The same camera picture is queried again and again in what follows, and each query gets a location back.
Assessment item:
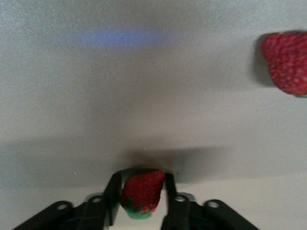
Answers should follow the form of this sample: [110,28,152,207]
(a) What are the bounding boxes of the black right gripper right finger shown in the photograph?
[160,172,260,230]

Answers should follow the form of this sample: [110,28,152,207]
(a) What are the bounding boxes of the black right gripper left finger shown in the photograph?
[14,172,122,230]

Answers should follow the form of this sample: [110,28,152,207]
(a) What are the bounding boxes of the red strawberry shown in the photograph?
[260,31,307,98]
[120,169,165,220]

